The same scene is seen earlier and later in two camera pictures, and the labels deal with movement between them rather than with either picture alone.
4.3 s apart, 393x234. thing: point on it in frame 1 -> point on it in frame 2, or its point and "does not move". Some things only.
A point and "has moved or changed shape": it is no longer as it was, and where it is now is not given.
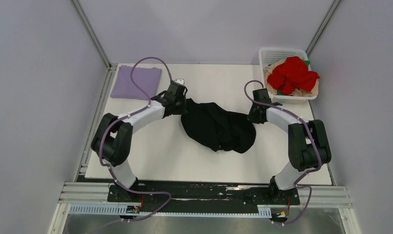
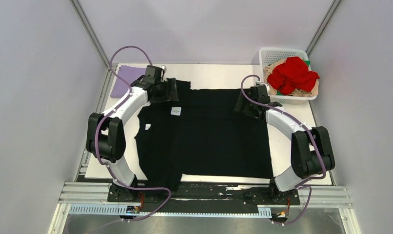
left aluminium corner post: [91, 31] does not move
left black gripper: [183, 110] -> [169, 95]
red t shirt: [293, 73] does not move
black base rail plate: [160, 196] does not move
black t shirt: [218, 128] has moved or changed shape
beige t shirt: [298, 92] does not move
